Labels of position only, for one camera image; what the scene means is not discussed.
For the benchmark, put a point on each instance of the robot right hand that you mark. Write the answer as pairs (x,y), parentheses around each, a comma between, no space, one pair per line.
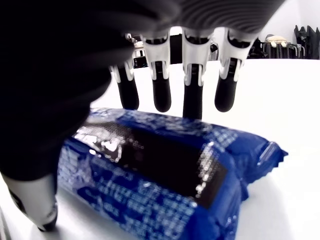
(50,75)

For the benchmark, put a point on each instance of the blue Oreo cookie pack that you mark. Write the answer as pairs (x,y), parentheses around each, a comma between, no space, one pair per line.
(162,175)

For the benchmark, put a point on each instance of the beige plush object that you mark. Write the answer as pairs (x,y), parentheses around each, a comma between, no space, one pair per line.
(276,38)

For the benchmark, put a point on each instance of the black rack with bags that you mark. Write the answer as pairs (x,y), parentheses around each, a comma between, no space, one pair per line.
(307,42)

